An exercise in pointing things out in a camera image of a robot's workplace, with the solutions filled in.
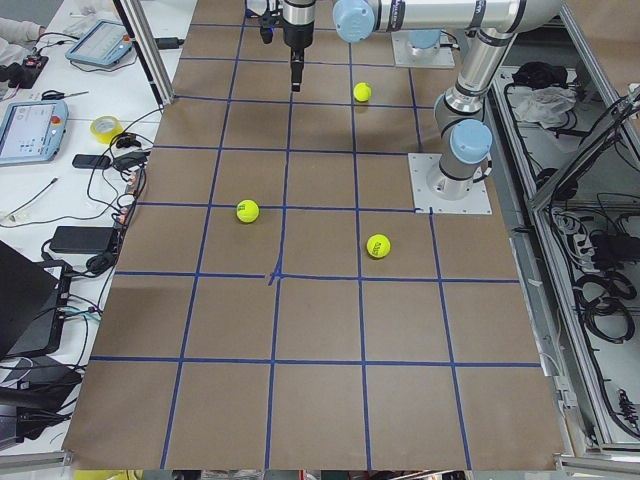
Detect tennis ball near base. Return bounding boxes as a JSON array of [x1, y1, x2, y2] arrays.
[[366, 233, 391, 259]]

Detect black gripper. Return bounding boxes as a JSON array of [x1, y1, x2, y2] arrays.
[[282, 0, 315, 92]]

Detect black laptop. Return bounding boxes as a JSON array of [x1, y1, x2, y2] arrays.
[[1, 243, 71, 359]]

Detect tennis ball between bases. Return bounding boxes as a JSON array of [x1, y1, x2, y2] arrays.
[[353, 82, 372, 103]]

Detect black power adapter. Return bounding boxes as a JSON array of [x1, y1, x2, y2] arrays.
[[49, 226, 116, 254]]

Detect yellow tape roll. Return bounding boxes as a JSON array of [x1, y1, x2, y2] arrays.
[[90, 115, 124, 145]]

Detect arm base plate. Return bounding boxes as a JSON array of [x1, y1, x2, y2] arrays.
[[391, 29, 455, 69], [408, 153, 492, 215]]

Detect black phone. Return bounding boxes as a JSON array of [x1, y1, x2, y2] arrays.
[[72, 154, 111, 170]]

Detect aluminium frame post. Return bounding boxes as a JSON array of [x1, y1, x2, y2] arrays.
[[112, 0, 174, 108]]

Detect tennis ball near table edge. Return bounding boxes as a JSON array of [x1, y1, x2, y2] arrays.
[[236, 199, 260, 224]]

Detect blue teach pendant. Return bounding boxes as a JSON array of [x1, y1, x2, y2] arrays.
[[65, 20, 132, 68], [1, 100, 69, 166]]

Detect near blue teach pendant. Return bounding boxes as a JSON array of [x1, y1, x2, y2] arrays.
[[1, 100, 69, 166]]

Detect far blue teach pendant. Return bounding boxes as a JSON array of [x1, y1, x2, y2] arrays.
[[65, 20, 132, 68]]

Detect coiled black cables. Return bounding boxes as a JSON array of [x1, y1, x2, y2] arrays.
[[572, 272, 637, 347]]

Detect white crumpled cloth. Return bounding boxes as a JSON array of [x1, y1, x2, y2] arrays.
[[514, 86, 576, 128]]

